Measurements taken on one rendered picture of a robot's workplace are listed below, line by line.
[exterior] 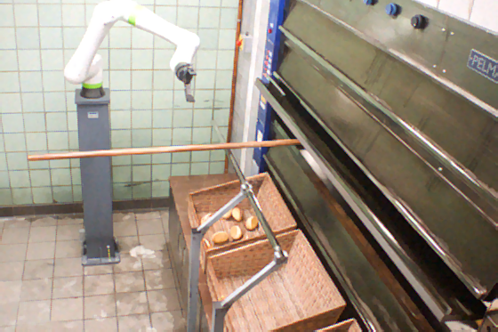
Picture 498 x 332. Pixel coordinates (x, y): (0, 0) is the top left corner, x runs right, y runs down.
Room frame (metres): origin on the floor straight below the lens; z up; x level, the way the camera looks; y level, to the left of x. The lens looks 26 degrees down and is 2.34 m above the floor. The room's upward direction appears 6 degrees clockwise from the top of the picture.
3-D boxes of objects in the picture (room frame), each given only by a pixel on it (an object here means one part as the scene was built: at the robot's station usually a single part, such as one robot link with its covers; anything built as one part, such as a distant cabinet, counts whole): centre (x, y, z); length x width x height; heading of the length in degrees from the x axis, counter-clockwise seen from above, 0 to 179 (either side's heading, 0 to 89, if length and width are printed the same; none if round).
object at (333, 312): (1.77, -0.17, 0.72); 0.56 x 0.49 x 0.28; 19
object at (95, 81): (2.74, 0.97, 1.36); 0.16 x 0.13 x 0.19; 167
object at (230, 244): (2.33, 0.02, 0.72); 0.56 x 0.49 x 0.28; 17
